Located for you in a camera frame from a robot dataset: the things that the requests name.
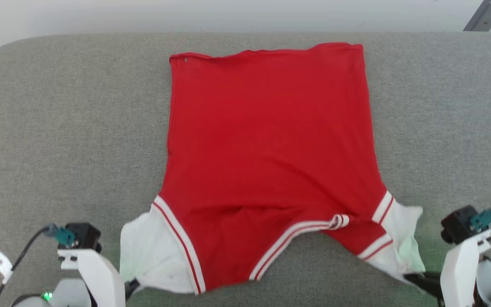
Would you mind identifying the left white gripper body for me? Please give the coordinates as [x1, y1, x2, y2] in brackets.
[43, 249, 127, 307]

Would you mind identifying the red white sports jersey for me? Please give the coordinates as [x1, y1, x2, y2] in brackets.
[120, 42, 426, 295]

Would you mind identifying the grey metal bracket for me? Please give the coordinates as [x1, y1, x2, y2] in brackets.
[463, 0, 491, 32]

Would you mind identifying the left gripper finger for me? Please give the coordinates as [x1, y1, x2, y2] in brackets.
[124, 278, 140, 300]

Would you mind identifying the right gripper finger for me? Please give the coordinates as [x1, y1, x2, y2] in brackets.
[403, 273, 444, 299]

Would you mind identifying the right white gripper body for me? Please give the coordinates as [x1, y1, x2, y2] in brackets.
[439, 229, 491, 307]

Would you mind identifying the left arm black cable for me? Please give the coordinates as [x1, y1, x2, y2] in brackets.
[0, 223, 77, 307]

